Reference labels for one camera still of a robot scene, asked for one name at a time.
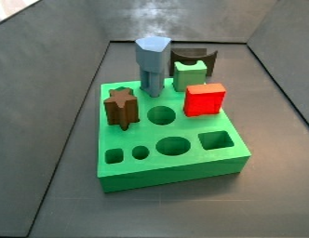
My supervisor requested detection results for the black curved fixture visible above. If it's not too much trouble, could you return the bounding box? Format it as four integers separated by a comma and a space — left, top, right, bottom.
169, 48, 217, 76

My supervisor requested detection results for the brown star block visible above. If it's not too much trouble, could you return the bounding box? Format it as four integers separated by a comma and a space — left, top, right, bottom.
102, 87, 138, 131

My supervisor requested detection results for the green shape sorter base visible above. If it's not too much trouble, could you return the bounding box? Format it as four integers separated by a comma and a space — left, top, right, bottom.
97, 79, 249, 192

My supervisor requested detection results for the red cube block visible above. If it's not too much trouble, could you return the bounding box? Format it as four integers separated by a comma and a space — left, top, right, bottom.
183, 83, 227, 117

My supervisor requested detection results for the green notched block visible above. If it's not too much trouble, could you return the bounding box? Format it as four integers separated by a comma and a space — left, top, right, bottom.
172, 60, 207, 92

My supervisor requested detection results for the blue pentagon block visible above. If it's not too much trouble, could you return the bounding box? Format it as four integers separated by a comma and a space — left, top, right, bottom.
136, 36, 171, 98

